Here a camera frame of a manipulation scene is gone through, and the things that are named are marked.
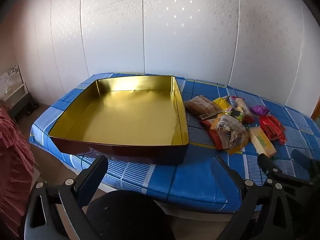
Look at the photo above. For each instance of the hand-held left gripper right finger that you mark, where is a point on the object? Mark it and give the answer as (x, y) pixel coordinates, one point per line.
(222, 172)

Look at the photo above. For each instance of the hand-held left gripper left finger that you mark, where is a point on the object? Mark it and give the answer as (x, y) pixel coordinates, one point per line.
(100, 166)

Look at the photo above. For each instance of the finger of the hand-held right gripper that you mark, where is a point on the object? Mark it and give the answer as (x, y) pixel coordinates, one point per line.
(267, 166)
(303, 161)

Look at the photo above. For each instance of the cream cracker packet green label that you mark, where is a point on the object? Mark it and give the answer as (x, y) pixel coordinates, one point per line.
(261, 141)

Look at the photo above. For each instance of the large red snack packet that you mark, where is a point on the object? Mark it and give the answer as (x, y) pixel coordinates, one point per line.
(273, 132)

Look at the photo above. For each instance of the red gold printed packet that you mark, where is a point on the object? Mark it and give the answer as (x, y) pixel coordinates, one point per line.
(215, 138)

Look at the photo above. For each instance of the clear nut snack packet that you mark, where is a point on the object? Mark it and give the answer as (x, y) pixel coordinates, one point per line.
(232, 130)

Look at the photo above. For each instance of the gold tin box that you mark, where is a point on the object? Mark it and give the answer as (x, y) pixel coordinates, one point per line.
(125, 120)

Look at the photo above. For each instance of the purple snack packet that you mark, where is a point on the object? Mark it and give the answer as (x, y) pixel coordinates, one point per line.
(258, 110)

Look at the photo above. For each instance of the cream stick snack packet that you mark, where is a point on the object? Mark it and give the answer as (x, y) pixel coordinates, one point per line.
(242, 106)

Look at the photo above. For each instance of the brown snack packet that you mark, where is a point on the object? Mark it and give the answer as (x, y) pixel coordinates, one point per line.
(200, 106)

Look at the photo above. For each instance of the yellow snack packet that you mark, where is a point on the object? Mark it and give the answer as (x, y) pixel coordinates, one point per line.
(221, 102)

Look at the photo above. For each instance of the blue plaid tablecloth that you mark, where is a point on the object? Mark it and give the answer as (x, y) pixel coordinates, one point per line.
(195, 185)

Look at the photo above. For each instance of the pink cloth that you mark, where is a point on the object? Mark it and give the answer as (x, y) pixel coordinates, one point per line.
(15, 160)

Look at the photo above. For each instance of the dark low cabinet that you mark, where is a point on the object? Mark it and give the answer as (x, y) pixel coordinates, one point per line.
(22, 105)

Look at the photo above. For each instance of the wooden door frame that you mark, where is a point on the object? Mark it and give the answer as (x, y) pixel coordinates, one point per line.
(316, 111)

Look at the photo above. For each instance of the floral picture frame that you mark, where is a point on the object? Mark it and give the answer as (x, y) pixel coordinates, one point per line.
(8, 77)

